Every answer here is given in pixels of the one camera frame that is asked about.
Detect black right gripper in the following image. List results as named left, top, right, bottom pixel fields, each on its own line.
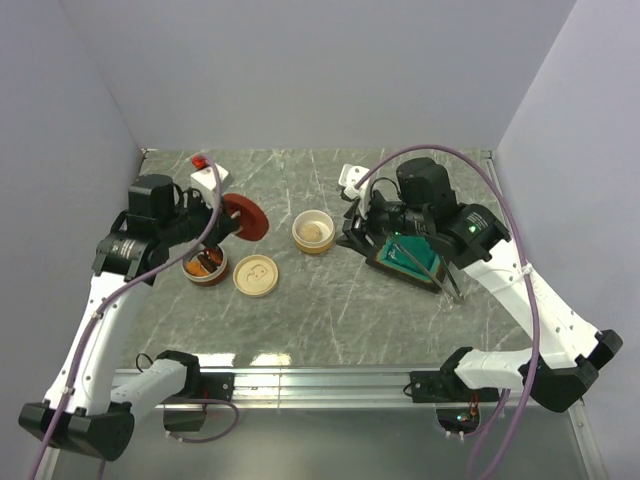
left=335, top=186, right=432, bottom=257

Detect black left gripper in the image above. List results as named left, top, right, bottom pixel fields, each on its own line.
left=160, top=186, right=239, bottom=250

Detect beige steamed bun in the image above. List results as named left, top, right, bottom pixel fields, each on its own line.
left=298, top=222, right=323, bottom=243

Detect orange fried chicken piece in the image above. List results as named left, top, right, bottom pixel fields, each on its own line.
left=185, top=261, right=209, bottom=277

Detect dark brown sausage piece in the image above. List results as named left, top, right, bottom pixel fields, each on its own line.
left=197, top=253, right=218, bottom=274

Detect red-brown sausage piece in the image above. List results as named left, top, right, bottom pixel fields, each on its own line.
left=208, top=249, right=224, bottom=265

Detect red round lid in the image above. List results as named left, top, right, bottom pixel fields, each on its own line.
left=224, top=193, right=269, bottom=242

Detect cream round lid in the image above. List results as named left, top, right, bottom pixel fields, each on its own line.
left=233, top=254, right=279, bottom=297

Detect steel serving tongs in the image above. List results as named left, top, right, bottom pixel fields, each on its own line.
left=389, top=236, right=465, bottom=304

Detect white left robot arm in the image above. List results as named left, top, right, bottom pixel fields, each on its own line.
left=19, top=167, right=233, bottom=461

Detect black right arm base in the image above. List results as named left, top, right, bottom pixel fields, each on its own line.
left=403, top=370, right=500, bottom=404

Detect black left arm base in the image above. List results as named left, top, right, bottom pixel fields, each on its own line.
left=162, top=372, right=235, bottom=434

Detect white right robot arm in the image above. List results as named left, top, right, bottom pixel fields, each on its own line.
left=338, top=157, right=623, bottom=412

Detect cream round container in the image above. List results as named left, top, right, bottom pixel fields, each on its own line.
left=292, top=210, right=335, bottom=254

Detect teal square ceramic plate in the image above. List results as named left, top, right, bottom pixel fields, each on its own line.
left=366, top=236, right=444, bottom=294

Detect brown steel-lined container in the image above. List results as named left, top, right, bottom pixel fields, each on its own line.
left=182, top=246, right=230, bottom=287

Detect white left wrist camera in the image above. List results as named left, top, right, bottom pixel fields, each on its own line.
left=190, top=154, right=233, bottom=207

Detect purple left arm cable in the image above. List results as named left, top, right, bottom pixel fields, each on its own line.
left=24, top=158, right=240, bottom=480

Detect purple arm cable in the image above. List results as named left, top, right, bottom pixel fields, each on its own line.
left=357, top=144, right=542, bottom=479
left=24, top=158, right=240, bottom=480

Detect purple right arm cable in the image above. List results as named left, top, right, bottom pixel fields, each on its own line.
left=357, top=144, right=542, bottom=479

